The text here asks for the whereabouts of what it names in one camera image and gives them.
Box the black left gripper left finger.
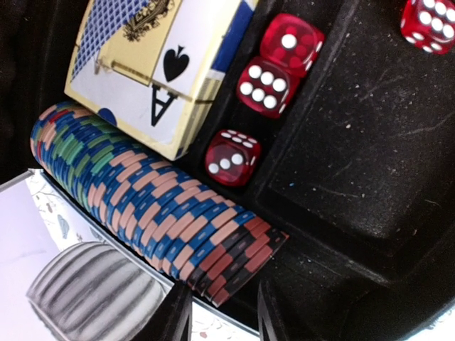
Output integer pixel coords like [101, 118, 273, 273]
[132, 283, 193, 341]

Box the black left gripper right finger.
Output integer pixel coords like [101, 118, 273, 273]
[257, 279, 301, 340]

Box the row of poker chips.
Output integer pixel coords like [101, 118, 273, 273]
[30, 102, 287, 306]

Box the red translucent die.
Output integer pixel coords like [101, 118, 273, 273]
[236, 56, 301, 119]
[400, 0, 454, 55]
[205, 129, 262, 187]
[259, 13, 325, 78]

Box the aluminium poker chip case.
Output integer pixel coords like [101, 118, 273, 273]
[0, 0, 455, 341]

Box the boxed playing card deck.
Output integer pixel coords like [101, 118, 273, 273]
[65, 0, 257, 160]

